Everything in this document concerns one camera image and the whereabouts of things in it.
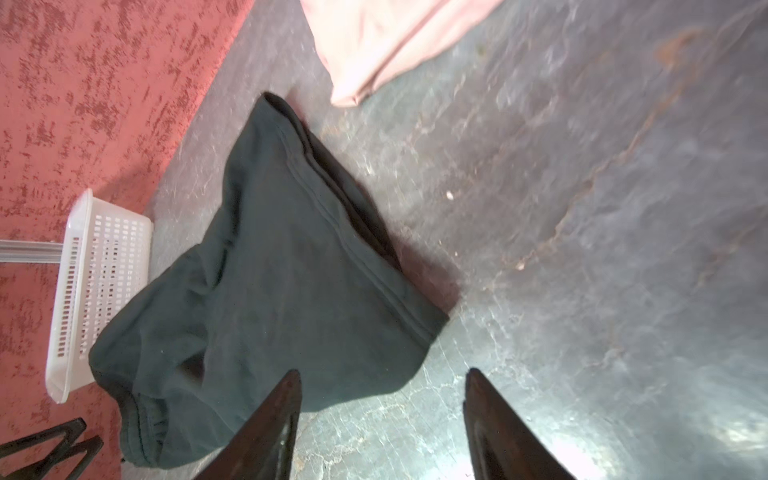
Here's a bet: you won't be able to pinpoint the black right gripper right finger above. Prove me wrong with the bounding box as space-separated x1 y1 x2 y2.
463 368 574 480

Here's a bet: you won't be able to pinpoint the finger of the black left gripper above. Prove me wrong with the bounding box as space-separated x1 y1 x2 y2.
1 418 87 458
5 436 104 480

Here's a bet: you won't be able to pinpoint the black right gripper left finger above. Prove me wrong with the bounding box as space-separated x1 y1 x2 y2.
196 369 302 480

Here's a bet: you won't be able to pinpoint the black shorts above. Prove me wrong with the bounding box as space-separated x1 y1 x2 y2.
89 92 448 469

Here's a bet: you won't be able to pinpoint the pink shorts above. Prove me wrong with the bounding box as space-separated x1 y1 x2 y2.
301 0 501 108

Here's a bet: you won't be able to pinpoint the white plastic laundry basket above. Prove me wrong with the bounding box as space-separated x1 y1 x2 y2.
44 189 153 404

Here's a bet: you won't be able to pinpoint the left aluminium corner post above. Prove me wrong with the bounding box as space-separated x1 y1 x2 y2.
0 240 63 264

